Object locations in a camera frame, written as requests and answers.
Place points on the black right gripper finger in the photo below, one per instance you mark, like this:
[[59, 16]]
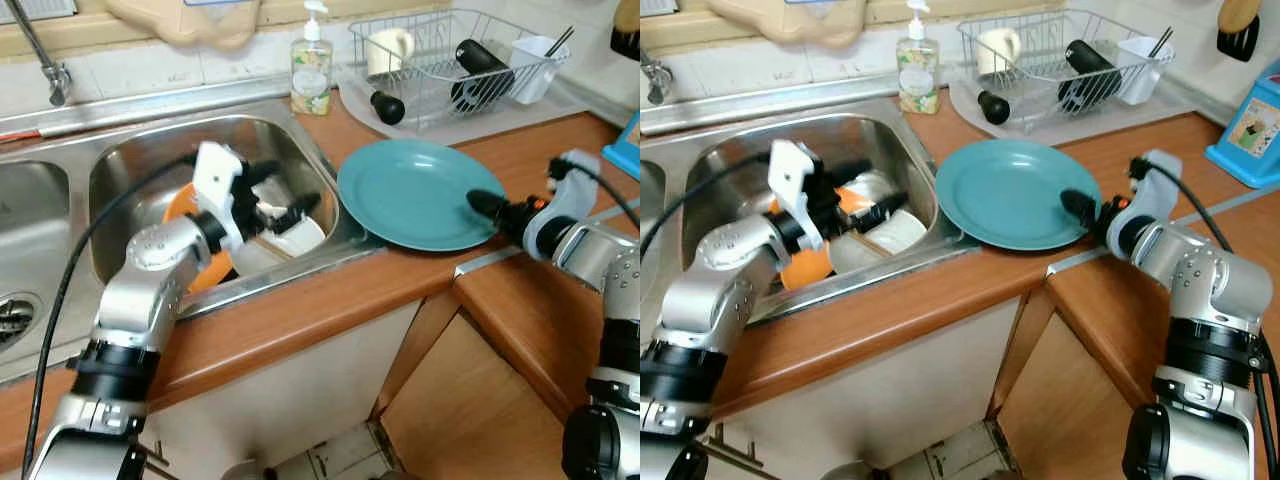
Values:
[[1080, 204], [487, 204]]

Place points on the teal plate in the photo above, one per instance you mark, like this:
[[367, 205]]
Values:
[[410, 195], [1010, 195]]

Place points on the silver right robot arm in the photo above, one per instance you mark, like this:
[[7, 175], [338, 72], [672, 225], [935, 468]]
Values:
[[600, 260], [1200, 270]]

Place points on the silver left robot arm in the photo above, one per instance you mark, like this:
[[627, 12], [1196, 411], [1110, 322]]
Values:
[[140, 290], [720, 290]]

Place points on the white ceramic bowl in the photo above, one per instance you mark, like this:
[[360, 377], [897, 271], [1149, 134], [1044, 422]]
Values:
[[900, 240], [300, 240]]

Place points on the orange plate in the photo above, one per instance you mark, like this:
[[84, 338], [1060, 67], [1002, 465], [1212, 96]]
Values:
[[205, 275], [805, 270]]

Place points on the clear soap pump bottle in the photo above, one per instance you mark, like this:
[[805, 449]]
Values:
[[918, 80], [311, 80]]

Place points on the grey drain tray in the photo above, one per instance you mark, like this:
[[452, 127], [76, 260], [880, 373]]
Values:
[[965, 105], [355, 105]]

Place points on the stainless steel sink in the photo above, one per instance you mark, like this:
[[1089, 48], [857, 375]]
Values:
[[130, 170], [730, 160]]

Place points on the blue box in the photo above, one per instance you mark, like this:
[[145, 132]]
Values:
[[1245, 160], [625, 155]]

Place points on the white utensil holder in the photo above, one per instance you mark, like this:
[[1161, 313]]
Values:
[[1140, 70], [532, 70]]

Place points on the large black grinder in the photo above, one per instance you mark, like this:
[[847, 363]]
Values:
[[1090, 60], [480, 62]]

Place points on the cream mug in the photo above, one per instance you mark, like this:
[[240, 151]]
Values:
[[995, 50], [385, 50]]

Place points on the dark chopstick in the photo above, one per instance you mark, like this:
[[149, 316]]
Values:
[[560, 42], [1162, 42]]

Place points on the white cabinet front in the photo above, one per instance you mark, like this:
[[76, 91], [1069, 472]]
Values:
[[880, 400], [280, 400]]

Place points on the metal faucet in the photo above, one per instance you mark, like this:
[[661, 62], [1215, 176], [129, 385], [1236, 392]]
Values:
[[660, 80], [55, 80]]

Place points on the wooden cabinet door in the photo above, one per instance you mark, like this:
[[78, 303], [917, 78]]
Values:
[[1060, 420], [470, 420]]

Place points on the metal sink drain strainer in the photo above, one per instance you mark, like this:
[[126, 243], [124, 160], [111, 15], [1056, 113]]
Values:
[[12, 320]]

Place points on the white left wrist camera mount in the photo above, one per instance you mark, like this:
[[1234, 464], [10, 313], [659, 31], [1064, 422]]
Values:
[[795, 175], [215, 175]]

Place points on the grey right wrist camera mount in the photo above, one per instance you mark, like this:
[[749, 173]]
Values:
[[575, 195], [1160, 195]]

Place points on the wooden window frame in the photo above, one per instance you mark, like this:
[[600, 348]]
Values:
[[60, 35]]

